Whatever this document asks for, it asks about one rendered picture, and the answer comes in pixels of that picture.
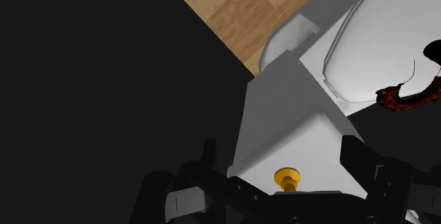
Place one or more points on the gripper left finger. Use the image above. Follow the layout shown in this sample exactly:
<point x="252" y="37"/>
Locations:
<point x="220" y="189"/>

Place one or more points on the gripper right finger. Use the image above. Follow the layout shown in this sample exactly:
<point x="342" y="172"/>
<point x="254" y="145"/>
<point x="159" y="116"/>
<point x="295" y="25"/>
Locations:
<point x="389" y="185"/>

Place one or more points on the dark red curved object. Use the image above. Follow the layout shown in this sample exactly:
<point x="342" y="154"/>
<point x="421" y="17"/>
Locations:
<point x="403" y="102"/>

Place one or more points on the yellow knob-shaped object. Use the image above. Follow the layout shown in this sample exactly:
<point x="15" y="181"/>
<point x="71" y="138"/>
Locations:
<point x="287" y="178"/>

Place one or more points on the black rounded object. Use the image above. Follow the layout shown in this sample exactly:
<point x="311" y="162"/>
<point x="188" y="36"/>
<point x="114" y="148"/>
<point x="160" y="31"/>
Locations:
<point x="434" y="51"/>

